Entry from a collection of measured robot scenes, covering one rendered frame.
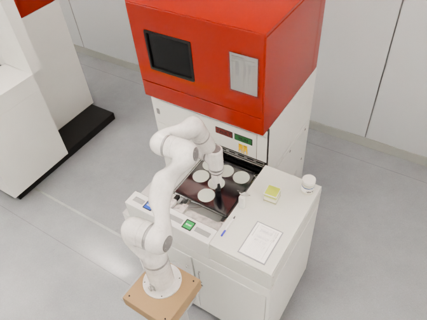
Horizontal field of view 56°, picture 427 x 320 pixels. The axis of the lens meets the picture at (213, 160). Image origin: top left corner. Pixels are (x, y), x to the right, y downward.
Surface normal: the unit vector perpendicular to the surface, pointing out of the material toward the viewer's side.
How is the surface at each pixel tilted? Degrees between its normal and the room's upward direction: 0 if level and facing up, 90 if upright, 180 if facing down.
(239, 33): 90
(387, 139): 90
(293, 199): 0
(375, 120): 90
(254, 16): 0
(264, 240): 0
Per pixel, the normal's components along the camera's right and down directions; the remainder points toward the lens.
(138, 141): -0.06, -0.69
